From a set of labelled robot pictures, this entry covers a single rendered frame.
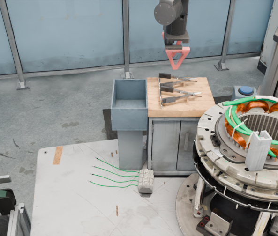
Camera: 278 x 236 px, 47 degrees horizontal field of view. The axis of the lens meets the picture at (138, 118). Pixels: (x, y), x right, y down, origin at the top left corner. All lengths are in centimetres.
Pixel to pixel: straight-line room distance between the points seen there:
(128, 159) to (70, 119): 165
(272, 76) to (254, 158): 60
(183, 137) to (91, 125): 166
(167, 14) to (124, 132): 39
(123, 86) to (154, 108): 19
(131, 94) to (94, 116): 161
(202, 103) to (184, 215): 33
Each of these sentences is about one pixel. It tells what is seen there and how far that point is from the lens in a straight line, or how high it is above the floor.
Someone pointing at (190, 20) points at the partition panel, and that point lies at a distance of 315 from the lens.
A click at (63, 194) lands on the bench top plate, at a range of 109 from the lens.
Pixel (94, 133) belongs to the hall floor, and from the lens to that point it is 252.
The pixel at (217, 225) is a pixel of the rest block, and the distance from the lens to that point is 95.
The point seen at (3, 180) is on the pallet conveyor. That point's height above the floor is 78.
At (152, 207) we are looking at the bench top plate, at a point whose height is 78.
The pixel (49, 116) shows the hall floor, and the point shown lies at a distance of 277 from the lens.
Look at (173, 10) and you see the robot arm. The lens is 83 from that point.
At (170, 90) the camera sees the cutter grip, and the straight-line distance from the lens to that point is 97.
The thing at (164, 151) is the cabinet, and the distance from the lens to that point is 104.
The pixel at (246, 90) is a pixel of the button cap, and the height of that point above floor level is 104.
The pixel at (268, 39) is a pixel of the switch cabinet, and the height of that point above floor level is 36.
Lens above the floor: 160
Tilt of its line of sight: 37 degrees down
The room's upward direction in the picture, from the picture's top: straight up
